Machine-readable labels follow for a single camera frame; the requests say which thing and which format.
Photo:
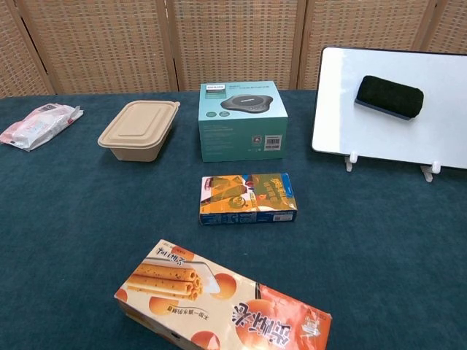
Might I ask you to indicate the black felt whiteboard eraser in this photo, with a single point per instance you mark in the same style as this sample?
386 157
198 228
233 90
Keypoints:
388 96

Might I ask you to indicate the white magnetic whiteboard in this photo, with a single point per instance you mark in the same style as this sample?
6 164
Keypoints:
343 124

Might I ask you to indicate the orange egg roll box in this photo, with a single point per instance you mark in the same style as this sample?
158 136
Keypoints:
204 310

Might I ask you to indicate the small blue orange snack box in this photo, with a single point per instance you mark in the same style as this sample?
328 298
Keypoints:
248 200

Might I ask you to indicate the teal speakerphone retail box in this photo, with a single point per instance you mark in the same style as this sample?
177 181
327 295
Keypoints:
226 138

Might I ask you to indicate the beige lidded pulp food container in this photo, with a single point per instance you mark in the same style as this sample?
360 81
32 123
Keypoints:
135 124

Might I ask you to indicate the dark teal table cloth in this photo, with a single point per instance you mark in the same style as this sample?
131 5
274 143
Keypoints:
73 218

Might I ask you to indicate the woven rattan folding screen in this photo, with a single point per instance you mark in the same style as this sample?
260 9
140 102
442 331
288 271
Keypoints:
109 43

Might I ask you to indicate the pink wet wipes pack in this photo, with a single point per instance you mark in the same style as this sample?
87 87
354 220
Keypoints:
36 125

